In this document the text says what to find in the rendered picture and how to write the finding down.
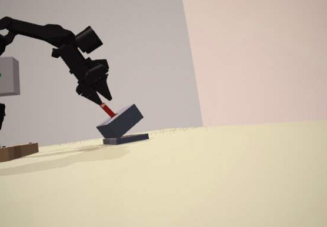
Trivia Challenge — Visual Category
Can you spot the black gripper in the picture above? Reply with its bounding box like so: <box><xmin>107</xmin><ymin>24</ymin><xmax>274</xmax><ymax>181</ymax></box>
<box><xmin>68</xmin><ymin>57</ymin><xmax>112</xmax><ymax>106</ymax></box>

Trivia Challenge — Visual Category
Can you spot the red peg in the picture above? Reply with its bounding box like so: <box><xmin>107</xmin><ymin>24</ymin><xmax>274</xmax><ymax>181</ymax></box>
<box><xmin>100</xmin><ymin>102</ymin><xmax>116</xmax><ymax>117</ymax></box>

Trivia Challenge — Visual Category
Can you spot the grey sloped panel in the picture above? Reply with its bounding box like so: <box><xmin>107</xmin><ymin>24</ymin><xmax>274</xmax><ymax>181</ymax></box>
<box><xmin>96</xmin><ymin>104</ymin><xmax>149</xmax><ymax>145</ymax></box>

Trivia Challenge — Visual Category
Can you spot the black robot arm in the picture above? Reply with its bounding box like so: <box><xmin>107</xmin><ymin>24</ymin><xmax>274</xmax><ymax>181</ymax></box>
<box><xmin>0</xmin><ymin>16</ymin><xmax>109</xmax><ymax>69</ymax></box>

